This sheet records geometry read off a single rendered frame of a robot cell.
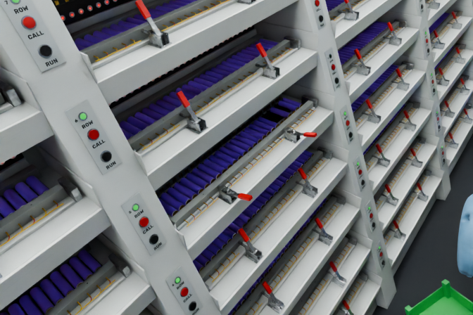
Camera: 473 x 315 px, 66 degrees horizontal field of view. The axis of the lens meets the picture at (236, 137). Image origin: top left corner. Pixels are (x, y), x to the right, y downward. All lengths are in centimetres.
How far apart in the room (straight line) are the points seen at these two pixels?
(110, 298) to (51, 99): 38
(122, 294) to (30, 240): 20
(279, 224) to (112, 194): 51
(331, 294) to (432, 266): 62
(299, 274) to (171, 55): 73
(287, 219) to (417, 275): 87
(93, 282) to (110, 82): 37
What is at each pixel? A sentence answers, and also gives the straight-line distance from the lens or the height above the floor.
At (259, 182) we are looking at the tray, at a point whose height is 88.
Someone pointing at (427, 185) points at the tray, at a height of 15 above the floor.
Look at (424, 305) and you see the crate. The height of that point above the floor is 3.
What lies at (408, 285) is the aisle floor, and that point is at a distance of 176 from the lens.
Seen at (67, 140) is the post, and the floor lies 120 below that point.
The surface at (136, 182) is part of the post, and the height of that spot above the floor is 108.
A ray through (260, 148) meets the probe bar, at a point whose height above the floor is 93.
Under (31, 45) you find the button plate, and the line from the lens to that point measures 62.
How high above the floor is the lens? 134
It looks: 23 degrees down
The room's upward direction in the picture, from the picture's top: 22 degrees counter-clockwise
